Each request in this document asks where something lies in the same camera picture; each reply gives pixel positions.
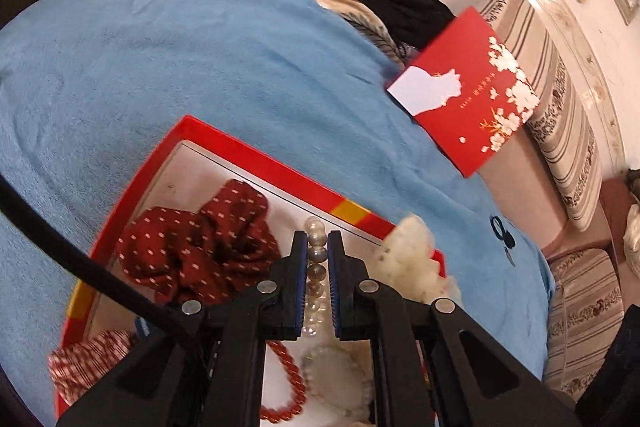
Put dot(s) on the white crumpled cloth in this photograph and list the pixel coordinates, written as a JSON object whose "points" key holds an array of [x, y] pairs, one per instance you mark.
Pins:
{"points": [[631, 238]]}

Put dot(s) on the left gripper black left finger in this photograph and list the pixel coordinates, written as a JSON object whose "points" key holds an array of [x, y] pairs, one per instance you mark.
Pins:
{"points": [[264, 316]]}

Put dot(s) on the striped floral long pillow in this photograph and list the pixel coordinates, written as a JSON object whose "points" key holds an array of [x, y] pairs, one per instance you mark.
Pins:
{"points": [[559, 124]]}

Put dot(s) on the beige patterned scarf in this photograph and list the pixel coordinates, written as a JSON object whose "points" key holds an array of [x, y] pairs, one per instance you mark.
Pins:
{"points": [[369, 25]]}

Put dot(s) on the cream sheer dotted scrunchie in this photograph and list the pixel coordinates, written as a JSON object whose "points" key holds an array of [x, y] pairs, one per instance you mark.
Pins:
{"points": [[405, 262]]}

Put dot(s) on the red white checkered scrunchie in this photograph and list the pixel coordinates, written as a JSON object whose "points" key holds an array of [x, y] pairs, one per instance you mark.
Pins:
{"points": [[76, 368]]}

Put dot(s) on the light blue towel blanket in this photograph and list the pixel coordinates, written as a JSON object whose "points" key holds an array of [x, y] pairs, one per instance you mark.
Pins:
{"points": [[89, 87]]}

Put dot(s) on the striped floral side cushion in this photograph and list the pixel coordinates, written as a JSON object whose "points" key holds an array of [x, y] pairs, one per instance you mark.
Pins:
{"points": [[586, 311]]}

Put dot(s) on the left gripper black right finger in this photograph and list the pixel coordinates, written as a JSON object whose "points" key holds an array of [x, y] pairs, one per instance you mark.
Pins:
{"points": [[365, 309]]}

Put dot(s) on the dark red polka-dot scrunchie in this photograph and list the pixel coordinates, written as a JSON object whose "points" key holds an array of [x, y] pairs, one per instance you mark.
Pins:
{"points": [[211, 255]]}

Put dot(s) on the red floral box lid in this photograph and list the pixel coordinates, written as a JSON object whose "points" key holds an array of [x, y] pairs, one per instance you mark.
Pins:
{"points": [[467, 91]]}

